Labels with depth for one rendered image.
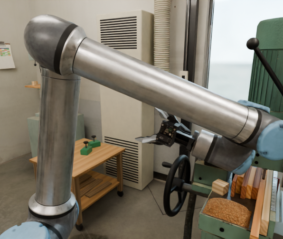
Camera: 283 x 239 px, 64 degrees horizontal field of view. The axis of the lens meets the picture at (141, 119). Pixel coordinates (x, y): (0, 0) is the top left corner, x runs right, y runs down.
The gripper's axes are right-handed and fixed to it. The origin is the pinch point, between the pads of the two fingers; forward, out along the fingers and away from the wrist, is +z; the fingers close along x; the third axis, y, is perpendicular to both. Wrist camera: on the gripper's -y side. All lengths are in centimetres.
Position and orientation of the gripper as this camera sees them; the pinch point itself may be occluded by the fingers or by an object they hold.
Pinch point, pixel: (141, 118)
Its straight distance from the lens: 80.4
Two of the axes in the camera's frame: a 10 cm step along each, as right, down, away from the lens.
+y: -3.3, 1.0, -9.4
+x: -3.1, 9.3, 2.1
